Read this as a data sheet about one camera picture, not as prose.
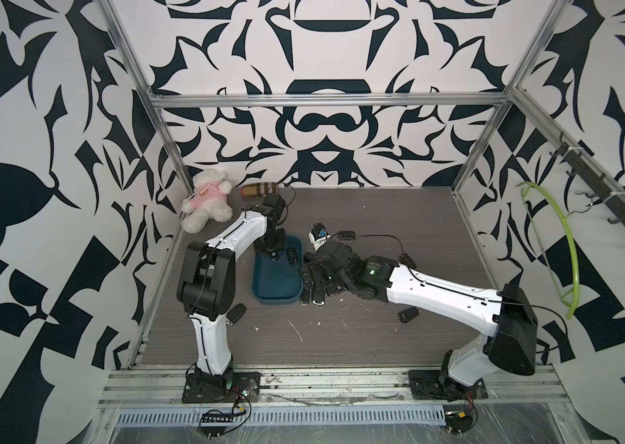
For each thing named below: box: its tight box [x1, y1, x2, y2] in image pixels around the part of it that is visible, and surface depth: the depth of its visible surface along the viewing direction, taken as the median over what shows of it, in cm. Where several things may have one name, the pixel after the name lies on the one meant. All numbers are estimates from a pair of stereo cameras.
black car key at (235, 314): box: [225, 303, 246, 329], surface depth 88 cm
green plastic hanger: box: [515, 181, 581, 321], surface depth 66 cm
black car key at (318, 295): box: [312, 285, 325, 307], surface depth 91 cm
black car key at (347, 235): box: [337, 230, 357, 241], surface depth 107 cm
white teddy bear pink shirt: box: [180, 168, 234, 235], surface depth 110 cm
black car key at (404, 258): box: [398, 253, 417, 270], surface depth 101 cm
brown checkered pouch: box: [240, 182, 280, 198], surface depth 117 cm
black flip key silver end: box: [300, 288, 312, 307], surface depth 91 cm
